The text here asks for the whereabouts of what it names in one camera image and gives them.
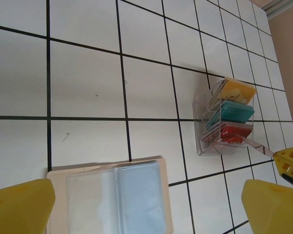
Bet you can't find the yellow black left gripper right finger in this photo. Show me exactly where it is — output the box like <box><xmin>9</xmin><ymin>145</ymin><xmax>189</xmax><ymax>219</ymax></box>
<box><xmin>241</xmin><ymin>179</ymin><xmax>293</xmax><ymax>234</ymax></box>

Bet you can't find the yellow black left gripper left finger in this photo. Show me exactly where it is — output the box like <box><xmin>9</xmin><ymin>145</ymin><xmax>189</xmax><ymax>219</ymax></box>
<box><xmin>0</xmin><ymin>178</ymin><xmax>56</xmax><ymax>234</ymax></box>

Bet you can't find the stack of coloured blocks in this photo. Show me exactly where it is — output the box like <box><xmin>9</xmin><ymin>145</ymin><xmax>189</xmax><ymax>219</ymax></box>
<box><xmin>192</xmin><ymin>77</ymin><xmax>258</xmax><ymax>156</ymax></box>

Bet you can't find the yellow credit card stack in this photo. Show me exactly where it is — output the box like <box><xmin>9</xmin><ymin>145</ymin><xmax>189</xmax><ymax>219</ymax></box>
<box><xmin>208</xmin><ymin>77</ymin><xmax>258</xmax><ymax>110</ymax></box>

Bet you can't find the teal credit card stack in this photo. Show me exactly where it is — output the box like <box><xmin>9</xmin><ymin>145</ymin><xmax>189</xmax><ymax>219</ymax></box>
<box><xmin>204</xmin><ymin>101</ymin><xmax>256</xmax><ymax>129</ymax></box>

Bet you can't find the red credit card stack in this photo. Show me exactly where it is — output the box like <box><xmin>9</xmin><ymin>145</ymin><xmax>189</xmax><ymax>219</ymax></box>
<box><xmin>201</xmin><ymin>122</ymin><xmax>253</xmax><ymax>146</ymax></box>

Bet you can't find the aluminium frame post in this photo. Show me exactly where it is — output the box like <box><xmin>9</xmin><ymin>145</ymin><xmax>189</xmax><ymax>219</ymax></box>
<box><xmin>262</xmin><ymin>0</ymin><xmax>293</xmax><ymax>19</ymax></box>

